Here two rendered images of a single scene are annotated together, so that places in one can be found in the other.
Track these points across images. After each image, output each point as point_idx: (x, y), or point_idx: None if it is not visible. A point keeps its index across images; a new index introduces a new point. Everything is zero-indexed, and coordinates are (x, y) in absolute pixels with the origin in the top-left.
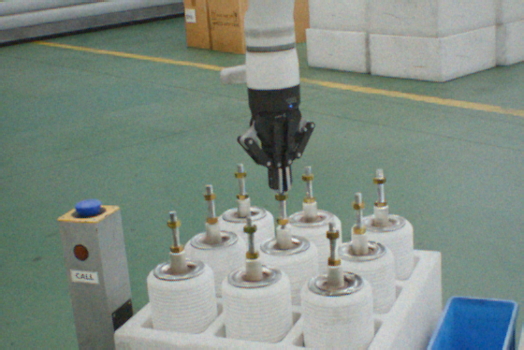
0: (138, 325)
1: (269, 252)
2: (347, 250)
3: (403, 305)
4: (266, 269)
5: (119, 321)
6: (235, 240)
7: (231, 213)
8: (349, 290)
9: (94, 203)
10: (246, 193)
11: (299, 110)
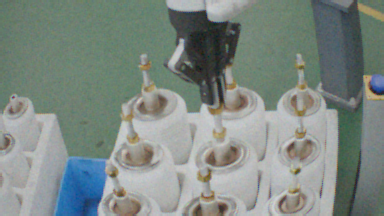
0: (327, 119)
1: (233, 138)
2: (150, 155)
3: (111, 180)
4: (225, 112)
5: (359, 159)
6: (279, 151)
7: (306, 200)
8: (138, 96)
9: (373, 79)
10: (290, 188)
11: (176, 37)
